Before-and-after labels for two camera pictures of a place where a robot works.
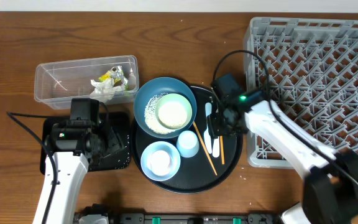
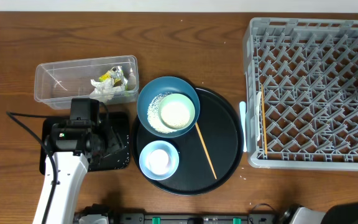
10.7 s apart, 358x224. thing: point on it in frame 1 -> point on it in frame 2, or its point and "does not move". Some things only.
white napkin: x=104 y=91 does not move
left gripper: x=117 y=145 does not move
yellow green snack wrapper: x=116 y=73 does not move
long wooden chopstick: x=222 y=149 -> x=263 y=118
